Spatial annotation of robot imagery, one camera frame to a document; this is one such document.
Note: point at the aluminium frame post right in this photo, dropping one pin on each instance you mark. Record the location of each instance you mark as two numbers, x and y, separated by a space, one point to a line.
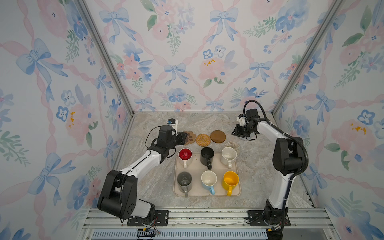
320 33

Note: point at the aluminium frame post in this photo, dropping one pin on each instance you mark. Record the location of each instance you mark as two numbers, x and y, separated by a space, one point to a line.
95 34
320 33

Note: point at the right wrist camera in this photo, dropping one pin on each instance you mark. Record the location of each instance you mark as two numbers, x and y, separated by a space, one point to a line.
250 115

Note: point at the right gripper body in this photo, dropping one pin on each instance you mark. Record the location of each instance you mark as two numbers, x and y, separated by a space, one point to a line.
246 131

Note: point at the beige serving tray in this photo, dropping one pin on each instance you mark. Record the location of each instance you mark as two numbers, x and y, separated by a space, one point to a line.
193 179

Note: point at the cork paw print coaster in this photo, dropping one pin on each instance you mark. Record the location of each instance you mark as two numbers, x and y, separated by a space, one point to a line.
191 137

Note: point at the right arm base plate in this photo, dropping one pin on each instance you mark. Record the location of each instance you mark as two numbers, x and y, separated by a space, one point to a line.
258 218

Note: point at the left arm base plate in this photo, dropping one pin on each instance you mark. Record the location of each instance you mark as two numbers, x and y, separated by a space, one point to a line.
163 217

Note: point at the plain round wooden coaster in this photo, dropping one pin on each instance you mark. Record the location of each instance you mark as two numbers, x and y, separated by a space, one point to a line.
218 136

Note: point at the aluminium frame post left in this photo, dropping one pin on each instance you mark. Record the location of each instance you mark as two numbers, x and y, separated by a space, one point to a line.
95 34

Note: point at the white mug red inside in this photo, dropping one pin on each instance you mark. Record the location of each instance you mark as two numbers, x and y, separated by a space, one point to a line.
185 157

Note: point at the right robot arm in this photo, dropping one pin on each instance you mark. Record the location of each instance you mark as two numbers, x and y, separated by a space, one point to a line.
290 159

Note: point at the woven rattan round coaster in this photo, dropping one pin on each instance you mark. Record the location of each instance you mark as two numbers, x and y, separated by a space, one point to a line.
203 140

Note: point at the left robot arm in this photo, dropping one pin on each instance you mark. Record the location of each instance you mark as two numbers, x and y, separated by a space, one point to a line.
119 193

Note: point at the white mug blue handle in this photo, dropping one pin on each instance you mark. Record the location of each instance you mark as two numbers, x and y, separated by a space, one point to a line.
209 180

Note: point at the black mug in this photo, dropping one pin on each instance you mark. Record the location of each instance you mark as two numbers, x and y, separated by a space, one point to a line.
206 157

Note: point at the grey glass mug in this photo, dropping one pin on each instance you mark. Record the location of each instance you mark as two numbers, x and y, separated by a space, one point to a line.
184 181

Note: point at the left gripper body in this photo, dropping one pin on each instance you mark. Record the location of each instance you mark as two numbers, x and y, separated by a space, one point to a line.
171 145

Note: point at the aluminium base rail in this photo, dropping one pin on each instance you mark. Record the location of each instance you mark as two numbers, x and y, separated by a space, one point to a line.
211 224

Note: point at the cream white mug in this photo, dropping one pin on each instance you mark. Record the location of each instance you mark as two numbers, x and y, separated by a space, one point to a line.
228 157

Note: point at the yellow mug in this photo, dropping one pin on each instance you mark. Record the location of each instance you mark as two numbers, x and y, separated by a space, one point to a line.
230 181

